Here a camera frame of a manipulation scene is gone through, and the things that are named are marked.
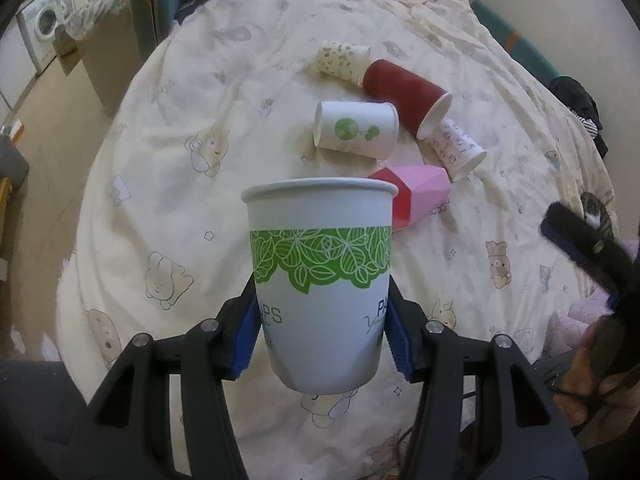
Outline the white cup with green globe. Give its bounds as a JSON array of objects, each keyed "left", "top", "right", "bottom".
[{"left": 313, "top": 100, "right": 399, "bottom": 159}]

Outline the dark clothing pile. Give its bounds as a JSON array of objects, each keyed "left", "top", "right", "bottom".
[{"left": 549, "top": 76, "right": 612, "bottom": 159}]

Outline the white washing machine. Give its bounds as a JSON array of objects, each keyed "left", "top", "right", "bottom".
[{"left": 17, "top": 0, "right": 69, "bottom": 72}]

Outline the pink plush cloth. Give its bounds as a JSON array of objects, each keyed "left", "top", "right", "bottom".
[{"left": 542, "top": 292, "right": 621, "bottom": 361}]

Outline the white cup with green leaves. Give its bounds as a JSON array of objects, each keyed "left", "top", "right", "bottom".
[{"left": 240, "top": 176, "right": 399, "bottom": 394}]

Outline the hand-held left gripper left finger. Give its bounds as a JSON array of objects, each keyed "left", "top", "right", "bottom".
[{"left": 88, "top": 275, "right": 262, "bottom": 480}]

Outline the small white patterned paper cup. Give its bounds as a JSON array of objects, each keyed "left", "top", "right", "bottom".
[
  {"left": 316, "top": 40, "right": 372, "bottom": 85},
  {"left": 426, "top": 119, "right": 488, "bottom": 183}
]

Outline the person's right hand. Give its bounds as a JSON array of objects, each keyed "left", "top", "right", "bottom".
[{"left": 560, "top": 320, "right": 640, "bottom": 456}]

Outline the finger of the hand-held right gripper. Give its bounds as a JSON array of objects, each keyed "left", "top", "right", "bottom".
[{"left": 540, "top": 202, "right": 640, "bottom": 306}]

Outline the cream printed blanket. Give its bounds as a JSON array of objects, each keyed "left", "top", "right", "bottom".
[{"left": 56, "top": 0, "right": 621, "bottom": 480}]

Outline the pink and red faceted cup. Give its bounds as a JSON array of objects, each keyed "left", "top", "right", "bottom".
[{"left": 367, "top": 164, "right": 452, "bottom": 232}]

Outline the cardboard box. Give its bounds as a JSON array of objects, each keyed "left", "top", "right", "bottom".
[{"left": 53, "top": 0, "right": 146, "bottom": 117}]

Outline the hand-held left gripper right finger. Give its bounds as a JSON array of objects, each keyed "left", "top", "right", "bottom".
[{"left": 385, "top": 276, "right": 589, "bottom": 480}]

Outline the red ribbed paper cup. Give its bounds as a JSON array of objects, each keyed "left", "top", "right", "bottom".
[{"left": 361, "top": 58, "right": 454, "bottom": 140}]

